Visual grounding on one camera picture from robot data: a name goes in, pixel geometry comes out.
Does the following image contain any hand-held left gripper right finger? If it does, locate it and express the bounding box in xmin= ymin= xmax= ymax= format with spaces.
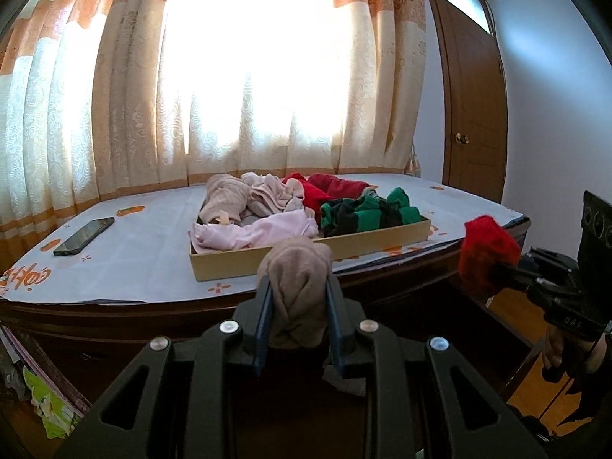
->
xmin=325 ymin=275 xmax=550 ymax=459

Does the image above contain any black smartphone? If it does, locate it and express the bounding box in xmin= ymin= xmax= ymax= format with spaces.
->
xmin=52 ymin=216 xmax=116 ymax=257

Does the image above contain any pale pink garment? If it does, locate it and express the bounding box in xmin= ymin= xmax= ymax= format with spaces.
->
xmin=188 ymin=208 xmax=320 ymax=255

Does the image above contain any cardboard tray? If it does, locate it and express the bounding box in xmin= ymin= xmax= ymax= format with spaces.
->
xmin=189 ymin=186 xmax=432 ymax=283

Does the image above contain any brown wooden cabinet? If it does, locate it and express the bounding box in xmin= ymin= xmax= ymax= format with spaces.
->
xmin=0 ymin=220 xmax=534 ymax=422

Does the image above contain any green black striped underwear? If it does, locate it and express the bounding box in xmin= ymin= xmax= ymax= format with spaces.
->
xmin=319 ymin=187 xmax=422 ymax=237

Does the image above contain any dark red underwear roll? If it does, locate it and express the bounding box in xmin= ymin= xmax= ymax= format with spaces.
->
xmin=458 ymin=215 xmax=522 ymax=297

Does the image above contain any bright red underwear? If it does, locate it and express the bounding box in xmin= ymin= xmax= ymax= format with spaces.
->
xmin=282 ymin=172 xmax=335 ymax=221

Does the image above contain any beige ribbed underwear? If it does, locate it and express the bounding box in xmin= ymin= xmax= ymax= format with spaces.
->
xmin=197 ymin=173 xmax=252 ymax=225

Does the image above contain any green yellow printed cloth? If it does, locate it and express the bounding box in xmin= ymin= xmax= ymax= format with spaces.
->
xmin=24 ymin=366 xmax=80 ymax=441

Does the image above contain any crimson underwear with grey waistband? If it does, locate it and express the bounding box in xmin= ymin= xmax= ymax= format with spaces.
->
xmin=306 ymin=173 xmax=376 ymax=202

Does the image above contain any cream patterned curtain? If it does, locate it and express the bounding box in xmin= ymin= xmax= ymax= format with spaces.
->
xmin=0 ymin=0 xmax=428 ymax=269

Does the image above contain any beige underwear roll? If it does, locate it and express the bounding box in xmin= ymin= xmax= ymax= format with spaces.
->
xmin=257 ymin=236 xmax=333 ymax=350

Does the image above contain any person's right hand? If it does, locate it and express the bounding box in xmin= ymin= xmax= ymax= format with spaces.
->
xmin=542 ymin=325 xmax=612 ymax=382

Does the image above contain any pink dotted underwear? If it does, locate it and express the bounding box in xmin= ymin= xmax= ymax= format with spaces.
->
xmin=240 ymin=172 xmax=307 ymax=218

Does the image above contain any pink striped cloth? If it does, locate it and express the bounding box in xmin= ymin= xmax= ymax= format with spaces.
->
xmin=0 ymin=325 xmax=91 ymax=417

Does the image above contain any brown wooden drawer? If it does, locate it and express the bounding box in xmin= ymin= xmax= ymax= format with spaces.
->
xmin=220 ymin=272 xmax=548 ymax=459

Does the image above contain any brown wooden door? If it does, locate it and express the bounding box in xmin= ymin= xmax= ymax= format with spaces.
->
xmin=423 ymin=0 xmax=510 ymax=204

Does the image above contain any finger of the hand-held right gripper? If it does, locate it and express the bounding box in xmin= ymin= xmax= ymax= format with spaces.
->
xmin=492 ymin=262 xmax=575 ymax=293
xmin=520 ymin=247 xmax=580 ymax=274

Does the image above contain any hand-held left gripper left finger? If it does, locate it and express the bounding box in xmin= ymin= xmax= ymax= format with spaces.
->
xmin=52 ymin=277 xmax=275 ymax=459

